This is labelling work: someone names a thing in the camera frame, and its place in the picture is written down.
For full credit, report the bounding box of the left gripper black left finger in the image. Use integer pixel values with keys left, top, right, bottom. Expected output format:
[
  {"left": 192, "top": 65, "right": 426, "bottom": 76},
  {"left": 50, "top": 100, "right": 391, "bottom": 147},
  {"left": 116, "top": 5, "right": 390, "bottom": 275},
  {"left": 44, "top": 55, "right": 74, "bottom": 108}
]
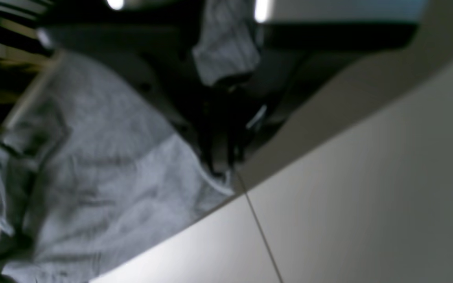
[{"left": 39, "top": 17, "right": 234, "bottom": 176}]

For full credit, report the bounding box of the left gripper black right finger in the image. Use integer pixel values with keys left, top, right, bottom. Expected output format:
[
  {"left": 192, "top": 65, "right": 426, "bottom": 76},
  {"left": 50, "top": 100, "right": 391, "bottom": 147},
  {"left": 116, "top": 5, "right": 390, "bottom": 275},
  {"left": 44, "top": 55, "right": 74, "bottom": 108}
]
[{"left": 230, "top": 21, "right": 418, "bottom": 165}]

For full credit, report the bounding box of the grey T-shirt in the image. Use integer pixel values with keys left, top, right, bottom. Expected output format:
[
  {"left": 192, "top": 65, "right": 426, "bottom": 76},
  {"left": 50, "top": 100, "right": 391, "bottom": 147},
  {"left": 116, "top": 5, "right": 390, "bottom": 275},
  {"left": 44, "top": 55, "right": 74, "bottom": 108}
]
[{"left": 0, "top": 0, "right": 262, "bottom": 283}]

